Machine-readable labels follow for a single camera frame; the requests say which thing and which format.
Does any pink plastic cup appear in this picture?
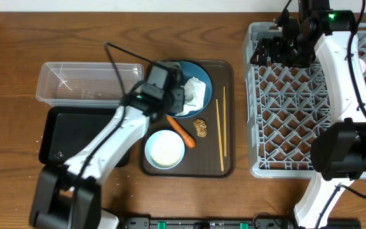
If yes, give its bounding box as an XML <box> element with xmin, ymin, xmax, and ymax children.
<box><xmin>359</xmin><ymin>59</ymin><xmax>366</xmax><ymax>73</ymax></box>

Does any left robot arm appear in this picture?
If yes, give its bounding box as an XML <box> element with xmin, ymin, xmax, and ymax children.
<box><xmin>29</xmin><ymin>60</ymin><xmax>184</xmax><ymax>228</ymax></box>

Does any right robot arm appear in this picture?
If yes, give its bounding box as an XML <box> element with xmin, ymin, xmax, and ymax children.
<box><xmin>249</xmin><ymin>0</ymin><xmax>366</xmax><ymax>228</ymax></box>

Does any crumpled white napkin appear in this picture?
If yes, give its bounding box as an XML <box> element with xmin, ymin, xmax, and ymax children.
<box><xmin>176</xmin><ymin>77</ymin><xmax>206</xmax><ymax>116</ymax></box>

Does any dark blue plate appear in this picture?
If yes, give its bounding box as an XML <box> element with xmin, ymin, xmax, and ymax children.
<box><xmin>169</xmin><ymin>60</ymin><xmax>213</xmax><ymax>118</ymax></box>

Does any brown walnut cookie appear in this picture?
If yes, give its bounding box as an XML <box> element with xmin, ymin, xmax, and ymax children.
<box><xmin>193</xmin><ymin>118</ymin><xmax>207</xmax><ymax>137</ymax></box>

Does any orange carrot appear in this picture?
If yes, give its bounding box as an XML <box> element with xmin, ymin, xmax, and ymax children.
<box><xmin>166</xmin><ymin>116</ymin><xmax>196</xmax><ymax>148</ymax></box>

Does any light blue bowl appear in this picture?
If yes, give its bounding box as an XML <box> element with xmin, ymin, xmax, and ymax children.
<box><xmin>144</xmin><ymin>130</ymin><xmax>185</xmax><ymax>170</ymax></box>

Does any brown serving tray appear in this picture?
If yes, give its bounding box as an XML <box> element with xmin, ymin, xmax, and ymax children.
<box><xmin>139</xmin><ymin>60</ymin><xmax>235</xmax><ymax>178</ymax></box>

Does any right wooden chopstick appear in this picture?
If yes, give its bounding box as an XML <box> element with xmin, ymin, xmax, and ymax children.
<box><xmin>223</xmin><ymin>86</ymin><xmax>227</xmax><ymax>157</ymax></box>

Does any wooden chopstick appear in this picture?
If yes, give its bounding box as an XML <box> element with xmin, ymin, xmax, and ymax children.
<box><xmin>215</xmin><ymin>99</ymin><xmax>224</xmax><ymax>172</ymax></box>
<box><xmin>223</xmin><ymin>86</ymin><xmax>227</xmax><ymax>157</ymax></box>

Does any left wooden chopstick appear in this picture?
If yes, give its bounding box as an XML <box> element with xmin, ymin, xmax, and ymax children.
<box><xmin>215</xmin><ymin>99</ymin><xmax>224</xmax><ymax>172</ymax></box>

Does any black plastic bin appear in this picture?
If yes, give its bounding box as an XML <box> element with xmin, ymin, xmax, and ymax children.
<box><xmin>39</xmin><ymin>106</ymin><xmax>116</xmax><ymax>165</ymax></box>

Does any clear plastic bin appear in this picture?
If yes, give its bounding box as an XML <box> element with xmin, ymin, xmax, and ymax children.
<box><xmin>36</xmin><ymin>61</ymin><xmax>146</xmax><ymax>112</ymax></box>

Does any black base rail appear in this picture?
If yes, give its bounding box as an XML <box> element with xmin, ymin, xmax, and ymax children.
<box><xmin>116</xmin><ymin>216</ymin><xmax>362</xmax><ymax>229</ymax></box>

